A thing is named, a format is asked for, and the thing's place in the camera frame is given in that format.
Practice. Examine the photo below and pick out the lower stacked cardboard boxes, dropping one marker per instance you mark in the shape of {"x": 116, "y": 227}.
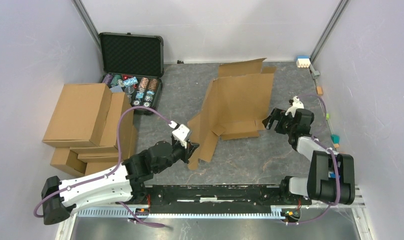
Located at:
{"x": 80, "y": 162}

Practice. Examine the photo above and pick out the orange wooden block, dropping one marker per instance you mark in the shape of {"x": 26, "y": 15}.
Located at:
{"x": 319, "y": 91}

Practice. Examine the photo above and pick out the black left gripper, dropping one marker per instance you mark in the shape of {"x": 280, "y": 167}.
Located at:
{"x": 190, "y": 148}

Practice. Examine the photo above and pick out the large folded cardboard box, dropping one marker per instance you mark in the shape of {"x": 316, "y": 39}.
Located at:
{"x": 79, "y": 117}

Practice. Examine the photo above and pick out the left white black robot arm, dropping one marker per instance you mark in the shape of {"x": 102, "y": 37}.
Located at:
{"x": 121, "y": 183}

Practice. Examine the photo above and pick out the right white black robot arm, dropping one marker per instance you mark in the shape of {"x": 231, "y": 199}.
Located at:
{"x": 331, "y": 175}

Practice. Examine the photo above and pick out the blue white toy block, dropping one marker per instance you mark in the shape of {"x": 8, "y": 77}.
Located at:
{"x": 303, "y": 61}

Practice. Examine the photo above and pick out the leaning folded cardboard box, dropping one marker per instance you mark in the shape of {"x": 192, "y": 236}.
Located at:
{"x": 119, "y": 104}

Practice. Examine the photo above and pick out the teal small block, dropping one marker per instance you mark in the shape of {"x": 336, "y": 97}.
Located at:
{"x": 335, "y": 138}

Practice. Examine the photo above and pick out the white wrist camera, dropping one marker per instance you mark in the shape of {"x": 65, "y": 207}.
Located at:
{"x": 181, "y": 133}
{"x": 295, "y": 104}

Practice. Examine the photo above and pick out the black poker chip case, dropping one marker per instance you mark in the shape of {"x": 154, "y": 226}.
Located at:
{"x": 136, "y": 64}

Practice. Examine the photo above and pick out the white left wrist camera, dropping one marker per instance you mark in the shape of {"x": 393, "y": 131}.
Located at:
{"x": 181, "y": 133}

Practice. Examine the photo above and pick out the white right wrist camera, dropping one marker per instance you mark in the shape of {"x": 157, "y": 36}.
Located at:
{"x": 295, "y": 104}

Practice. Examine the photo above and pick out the aluminium frame rail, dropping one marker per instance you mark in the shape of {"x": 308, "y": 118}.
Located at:
{"x": 115, "y": 209}

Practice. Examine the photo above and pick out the grey wall bracket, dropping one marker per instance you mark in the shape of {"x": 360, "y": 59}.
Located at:
{"x": 313, "y": 72}

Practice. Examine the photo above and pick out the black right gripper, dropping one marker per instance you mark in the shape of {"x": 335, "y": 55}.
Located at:
{"x": 277, "y": 114}

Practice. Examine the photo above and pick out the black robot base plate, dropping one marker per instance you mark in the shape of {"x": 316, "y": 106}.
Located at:
{"x": 217, "y": 199}

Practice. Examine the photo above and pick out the brown cardboard box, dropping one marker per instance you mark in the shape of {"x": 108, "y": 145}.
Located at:
{"x": 234, "y": 105}

